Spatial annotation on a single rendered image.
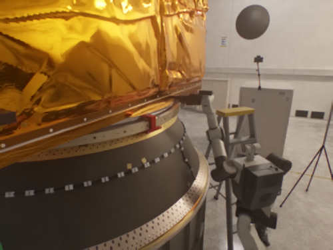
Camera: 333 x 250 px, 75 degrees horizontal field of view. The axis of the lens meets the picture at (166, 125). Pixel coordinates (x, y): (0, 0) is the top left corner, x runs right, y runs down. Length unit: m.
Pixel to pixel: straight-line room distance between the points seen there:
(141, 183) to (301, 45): 7.78
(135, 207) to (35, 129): 0.63
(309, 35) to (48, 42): 8.15
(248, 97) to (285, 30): 4.34
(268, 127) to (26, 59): 4.31
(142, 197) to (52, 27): 0.86
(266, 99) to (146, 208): 3.68
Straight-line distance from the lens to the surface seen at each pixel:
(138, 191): 1.20
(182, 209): 1.37
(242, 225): 1.81
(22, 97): 0.75
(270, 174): 1.51
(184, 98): 1.59
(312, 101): 8.68
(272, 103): 4.54
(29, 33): 0.76
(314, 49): 8.54
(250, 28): 8.55
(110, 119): 1.06
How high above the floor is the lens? 2.05
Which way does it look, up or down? 17 degrees down
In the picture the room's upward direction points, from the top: straight up
